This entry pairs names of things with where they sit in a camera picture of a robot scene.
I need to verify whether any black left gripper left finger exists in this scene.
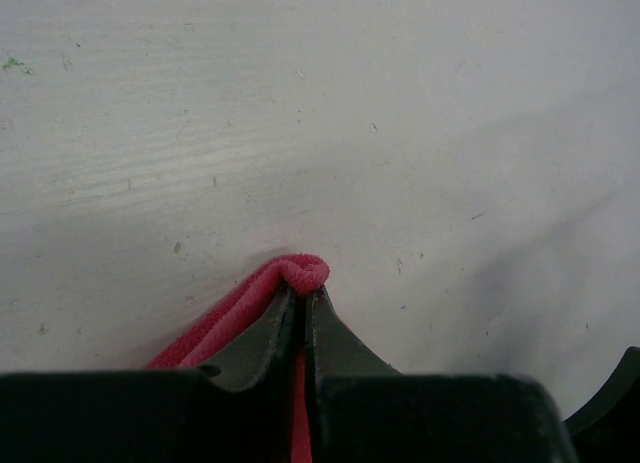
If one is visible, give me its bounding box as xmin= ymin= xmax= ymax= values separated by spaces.
xmin=1 ymin=287 xmax=295 ymax=462

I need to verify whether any red microfiber towel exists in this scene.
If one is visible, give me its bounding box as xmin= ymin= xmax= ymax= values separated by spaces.
xmin=144 ymin=252 xmax=332 ymax=463

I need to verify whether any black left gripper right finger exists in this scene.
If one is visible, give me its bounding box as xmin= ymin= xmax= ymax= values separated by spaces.
xmin=305 ymin=289 xmax=578 ymax=462

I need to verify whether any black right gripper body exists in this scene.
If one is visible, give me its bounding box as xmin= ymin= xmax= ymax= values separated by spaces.
xmin=565 ymin=347 xmax=640 ymax=463

